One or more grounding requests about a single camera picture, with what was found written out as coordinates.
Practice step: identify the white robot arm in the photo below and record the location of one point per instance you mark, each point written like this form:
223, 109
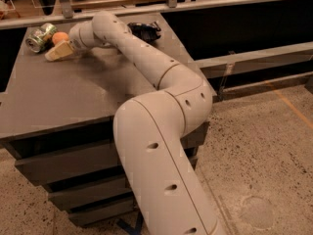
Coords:
148, 129

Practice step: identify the bottom grey drawer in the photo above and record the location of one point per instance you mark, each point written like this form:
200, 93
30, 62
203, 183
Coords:
112, 209

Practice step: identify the top grey drawer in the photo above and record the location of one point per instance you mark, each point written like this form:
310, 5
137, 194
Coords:
62, 155

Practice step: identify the dark blue chip bag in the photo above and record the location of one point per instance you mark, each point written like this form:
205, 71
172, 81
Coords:
148, 32

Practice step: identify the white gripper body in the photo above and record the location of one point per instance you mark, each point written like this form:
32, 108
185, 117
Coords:
74, 37

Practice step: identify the grey metal railing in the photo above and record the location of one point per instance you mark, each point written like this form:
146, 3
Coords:
26, 13

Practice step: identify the grey drawer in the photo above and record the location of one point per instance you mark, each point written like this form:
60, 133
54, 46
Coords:
78, 181
62, 155
112, 209

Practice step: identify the green soda can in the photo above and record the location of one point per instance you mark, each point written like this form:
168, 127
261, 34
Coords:
41, 37

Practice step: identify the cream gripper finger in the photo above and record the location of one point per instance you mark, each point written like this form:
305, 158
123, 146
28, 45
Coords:
60, 50

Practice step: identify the middle grey drawer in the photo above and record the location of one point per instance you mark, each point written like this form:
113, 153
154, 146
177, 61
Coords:
78, 181

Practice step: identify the orange fruit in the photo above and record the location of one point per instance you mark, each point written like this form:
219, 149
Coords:
59, 36

